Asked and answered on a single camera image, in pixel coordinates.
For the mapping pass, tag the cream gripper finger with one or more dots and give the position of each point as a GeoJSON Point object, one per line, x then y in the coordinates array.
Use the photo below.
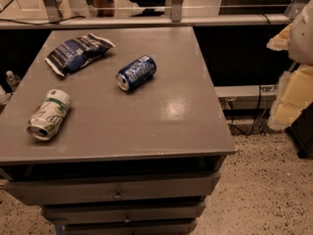
{"type": "Point", "coordinates": [294, 94]}
{"type": "Point", "coordinates": [280, 42]}

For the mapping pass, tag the blue pepsi can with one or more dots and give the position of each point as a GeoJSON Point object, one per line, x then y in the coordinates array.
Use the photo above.
{"type": "Point", "coordinates": [136, 73]}

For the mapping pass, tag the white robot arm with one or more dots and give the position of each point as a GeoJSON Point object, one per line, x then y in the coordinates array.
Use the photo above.
{"type": "Point", "coordinates": [301, 37]}

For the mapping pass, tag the white green 7up can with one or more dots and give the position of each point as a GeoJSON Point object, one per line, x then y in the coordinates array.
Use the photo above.
{"type": "Point", "coordinates": [49, 115]}

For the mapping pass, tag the top grey drawer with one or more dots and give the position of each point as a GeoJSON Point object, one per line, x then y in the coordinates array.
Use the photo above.
{"type": "Point", "coordinates": [118, 188]}

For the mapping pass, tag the grey drawer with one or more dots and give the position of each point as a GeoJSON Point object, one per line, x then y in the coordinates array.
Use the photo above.
{"type": "Point", "coordinates": [124, 213]}
{"type": "Point", "coordinates": [118, 188]}
{"type": "Point", "coordinates": [157, 227]}

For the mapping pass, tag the grey drawer cabinet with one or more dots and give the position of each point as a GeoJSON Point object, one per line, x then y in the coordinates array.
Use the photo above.
{"type": "Point", "coordinates": [170, 124]}

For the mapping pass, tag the bottom grey drawer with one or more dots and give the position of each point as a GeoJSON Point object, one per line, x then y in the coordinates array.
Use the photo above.
{"type": "Point", "coordinates": [157, 227]}

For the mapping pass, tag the blue chip bag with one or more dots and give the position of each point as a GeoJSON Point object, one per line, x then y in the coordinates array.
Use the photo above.
{"type": "Point", "coordinates": [77, 53]}

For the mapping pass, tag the middle grey drawer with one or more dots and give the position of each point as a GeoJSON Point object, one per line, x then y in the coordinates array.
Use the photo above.
{"type": "Point", "coordinates": [124, 213]}

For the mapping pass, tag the clear plastic water bottle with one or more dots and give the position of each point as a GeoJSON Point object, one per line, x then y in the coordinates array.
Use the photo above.
{"type": "Point", "coordinates": [13, 80]}

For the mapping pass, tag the grey metal rail frame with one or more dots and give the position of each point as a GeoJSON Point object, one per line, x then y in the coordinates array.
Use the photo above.
{"type": "Point", "coordinates": [67, 14]}

